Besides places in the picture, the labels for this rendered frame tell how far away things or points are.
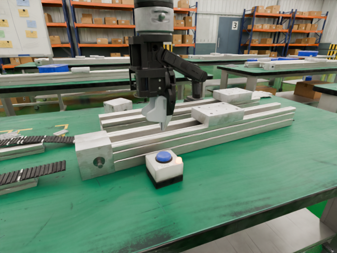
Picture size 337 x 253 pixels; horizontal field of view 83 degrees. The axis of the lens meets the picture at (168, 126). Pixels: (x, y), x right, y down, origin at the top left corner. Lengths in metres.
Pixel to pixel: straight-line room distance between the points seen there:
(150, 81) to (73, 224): 0.34
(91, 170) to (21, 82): 1.72
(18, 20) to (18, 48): 0.36
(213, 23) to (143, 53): 12.53
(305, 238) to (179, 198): 0.92
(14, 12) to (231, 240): 3.45
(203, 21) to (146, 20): 12.18
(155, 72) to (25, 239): 0.41
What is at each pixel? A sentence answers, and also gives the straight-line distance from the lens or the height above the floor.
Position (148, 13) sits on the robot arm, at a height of 1.17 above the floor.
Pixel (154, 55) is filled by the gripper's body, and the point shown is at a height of 1.10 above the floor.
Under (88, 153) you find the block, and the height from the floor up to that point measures 0.86.
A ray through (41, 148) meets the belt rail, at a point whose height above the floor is 0.79.
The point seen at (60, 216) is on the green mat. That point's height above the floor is 0.78.
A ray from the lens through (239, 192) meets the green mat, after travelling 0.54.
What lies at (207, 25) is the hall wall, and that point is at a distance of 12.68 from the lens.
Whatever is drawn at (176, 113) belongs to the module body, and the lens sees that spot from 0.81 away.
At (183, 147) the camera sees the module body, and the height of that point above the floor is 0.80.
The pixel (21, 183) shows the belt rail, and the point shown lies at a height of 0.80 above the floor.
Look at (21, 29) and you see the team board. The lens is 3.49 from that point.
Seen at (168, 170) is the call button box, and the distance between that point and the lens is 0.50.
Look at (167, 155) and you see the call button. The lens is 0.51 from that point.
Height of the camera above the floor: 1.13
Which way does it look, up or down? 24 degrees down
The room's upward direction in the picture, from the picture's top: straight up
